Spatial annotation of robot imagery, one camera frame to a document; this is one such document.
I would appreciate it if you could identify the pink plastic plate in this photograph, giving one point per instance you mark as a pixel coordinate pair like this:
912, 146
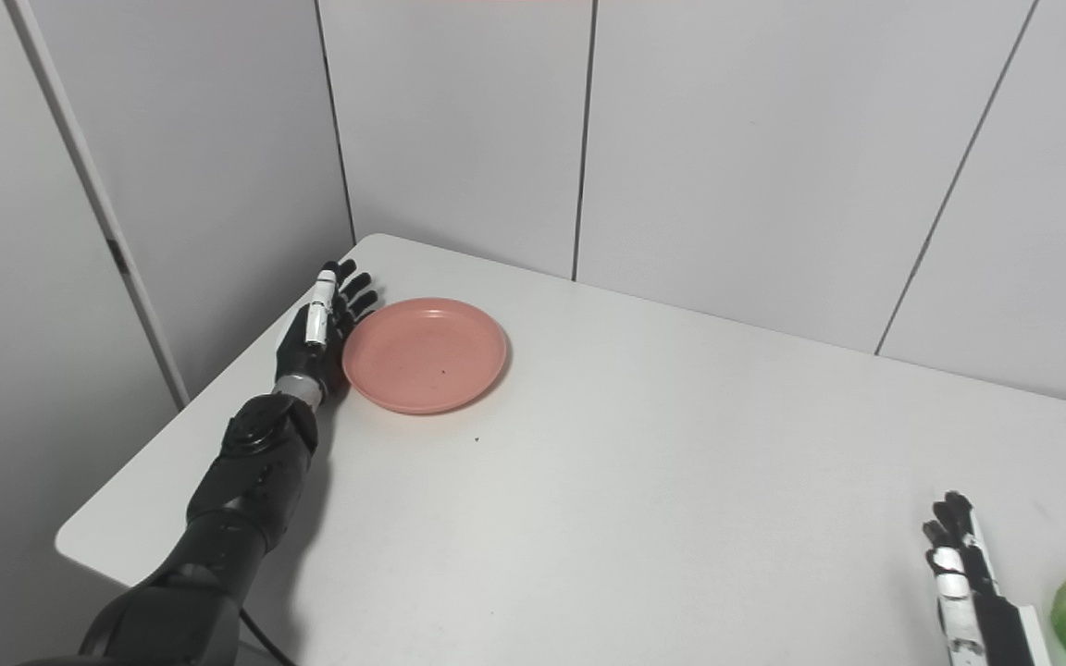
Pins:
424, 356

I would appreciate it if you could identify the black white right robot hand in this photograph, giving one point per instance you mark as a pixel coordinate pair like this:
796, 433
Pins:
986, 629

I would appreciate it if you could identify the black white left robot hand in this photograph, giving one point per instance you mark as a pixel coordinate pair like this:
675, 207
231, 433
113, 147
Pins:
306, 356

